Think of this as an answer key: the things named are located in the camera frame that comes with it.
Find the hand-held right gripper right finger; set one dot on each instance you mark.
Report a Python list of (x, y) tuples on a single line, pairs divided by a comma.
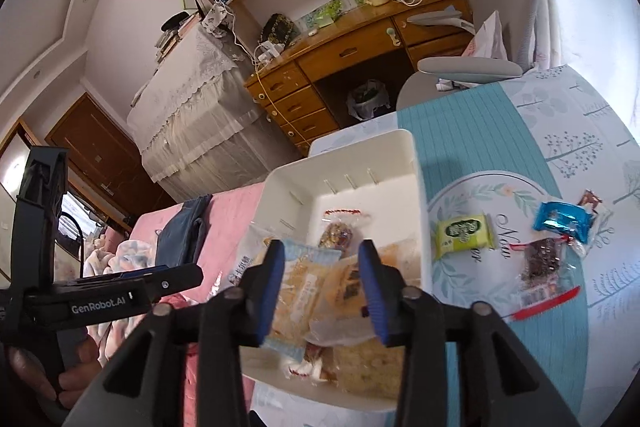
[(372, 292)]

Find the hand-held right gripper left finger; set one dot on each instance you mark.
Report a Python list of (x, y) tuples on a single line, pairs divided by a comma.
[(272, 292)]

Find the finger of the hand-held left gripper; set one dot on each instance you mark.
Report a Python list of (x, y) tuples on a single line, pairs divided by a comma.
[(177, 279), (125, 273)]

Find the brown bread clear packet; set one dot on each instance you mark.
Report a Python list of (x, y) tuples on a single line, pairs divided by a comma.
[(345, 284)]

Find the pale yellow cake packet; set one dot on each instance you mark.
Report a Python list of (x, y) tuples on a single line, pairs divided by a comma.
[(305, 292)]

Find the white red-black printed packet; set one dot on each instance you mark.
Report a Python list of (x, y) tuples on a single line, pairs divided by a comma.
[(240, 269)]

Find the large yellow cracker packet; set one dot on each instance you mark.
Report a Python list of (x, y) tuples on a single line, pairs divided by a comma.
[(367, 364)]

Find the small nut cake twisted packet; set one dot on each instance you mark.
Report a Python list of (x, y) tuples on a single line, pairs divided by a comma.
[(310, 354)]

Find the white plastic storage bin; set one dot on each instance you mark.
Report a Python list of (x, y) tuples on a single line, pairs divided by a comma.
[(350, 162)]

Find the person's left hand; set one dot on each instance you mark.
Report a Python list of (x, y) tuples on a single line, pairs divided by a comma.
[(30, 379)]

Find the pale floral blanket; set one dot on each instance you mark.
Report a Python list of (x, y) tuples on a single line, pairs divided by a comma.
[(120, 257)]

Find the dark blue jeans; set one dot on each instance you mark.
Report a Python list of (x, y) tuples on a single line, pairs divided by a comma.
[(180, 232)]

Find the round nut cake clear packet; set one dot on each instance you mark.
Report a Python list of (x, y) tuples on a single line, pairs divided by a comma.
[(336, 234)]

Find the pink blanket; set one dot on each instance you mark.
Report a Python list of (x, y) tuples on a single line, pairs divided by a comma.
[(230, 207)]

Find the small green snack packet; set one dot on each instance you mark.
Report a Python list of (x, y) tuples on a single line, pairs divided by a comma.
[(460, 234)]

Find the brown wooden door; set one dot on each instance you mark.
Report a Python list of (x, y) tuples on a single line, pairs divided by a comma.
[(100, 147)]

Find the dark brown bar clear packet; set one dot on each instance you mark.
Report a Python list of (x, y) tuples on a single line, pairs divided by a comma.
[(540, 264)]

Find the white lace furniture cover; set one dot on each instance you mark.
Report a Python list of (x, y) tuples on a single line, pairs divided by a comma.
[(190, 107)]

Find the blue leaf printed tablecloth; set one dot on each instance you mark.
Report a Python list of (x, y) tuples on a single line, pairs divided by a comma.
[(475, 142)]

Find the trash bin with plastic bag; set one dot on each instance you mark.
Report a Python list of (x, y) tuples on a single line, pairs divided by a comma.
[(367, 99)]

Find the small blue snack packet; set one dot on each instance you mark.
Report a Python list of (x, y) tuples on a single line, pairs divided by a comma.
[(560, 217)]

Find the small red-brown snack packet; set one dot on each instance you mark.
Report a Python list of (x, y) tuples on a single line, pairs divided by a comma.
[(590, 201)]

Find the white power strip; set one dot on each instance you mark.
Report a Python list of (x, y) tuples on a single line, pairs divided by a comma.
[(270, 50)]

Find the wooden desk with drawers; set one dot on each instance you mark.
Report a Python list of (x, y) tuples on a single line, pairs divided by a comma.
[(350, 49)]

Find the stack of books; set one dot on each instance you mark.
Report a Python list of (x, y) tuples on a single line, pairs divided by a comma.
[(175, 29)]

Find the small green white toy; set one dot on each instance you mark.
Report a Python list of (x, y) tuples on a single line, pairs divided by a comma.
[(392, 36)]

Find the dark floral pouch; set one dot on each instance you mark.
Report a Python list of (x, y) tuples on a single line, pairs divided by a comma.
[(277, 29)]

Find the white plastic bag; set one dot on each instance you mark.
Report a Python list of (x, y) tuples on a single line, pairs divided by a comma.
[(487, 37)]

